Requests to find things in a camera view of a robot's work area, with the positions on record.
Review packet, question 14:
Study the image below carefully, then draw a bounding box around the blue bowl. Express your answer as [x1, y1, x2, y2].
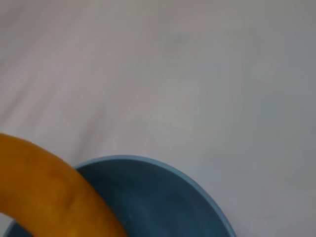
[2, 155, 237, 237]

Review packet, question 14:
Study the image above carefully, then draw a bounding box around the yellow banana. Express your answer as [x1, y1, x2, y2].
[0, 133, 129, 237]

